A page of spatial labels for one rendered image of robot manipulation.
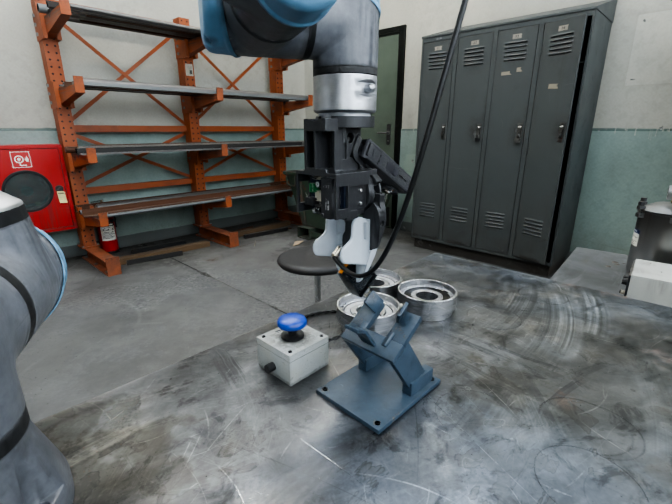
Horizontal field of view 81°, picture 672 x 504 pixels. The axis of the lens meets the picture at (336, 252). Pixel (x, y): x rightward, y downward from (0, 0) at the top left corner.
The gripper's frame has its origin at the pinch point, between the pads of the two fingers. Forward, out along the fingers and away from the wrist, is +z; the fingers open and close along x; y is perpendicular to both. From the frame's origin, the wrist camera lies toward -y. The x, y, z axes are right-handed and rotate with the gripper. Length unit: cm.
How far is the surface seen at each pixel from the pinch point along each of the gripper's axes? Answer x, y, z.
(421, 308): 2.1, -14.8, 10.4
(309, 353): -0.1, 8.5, 9.7
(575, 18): -57, -275, -87
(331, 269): -65, -59, 32
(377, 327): 0.8, -4.6, 10.6
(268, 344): -4.3, 12.0, 8.7
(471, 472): 22.6, 8.0, 13.1
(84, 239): -352, -41, 73
